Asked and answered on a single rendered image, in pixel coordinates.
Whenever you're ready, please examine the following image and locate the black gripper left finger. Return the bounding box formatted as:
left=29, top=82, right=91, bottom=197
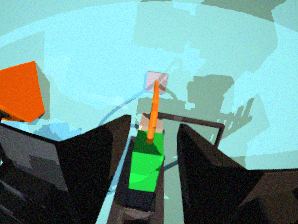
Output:
left=0, top=115, right=132, bottom=224

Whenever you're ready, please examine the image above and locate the black power strip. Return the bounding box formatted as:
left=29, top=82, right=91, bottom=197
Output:
left=106, top=135, right=165, bottom=224

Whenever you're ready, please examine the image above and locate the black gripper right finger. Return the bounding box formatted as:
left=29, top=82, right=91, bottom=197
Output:
left=176, top=123, right=298, bottom=224

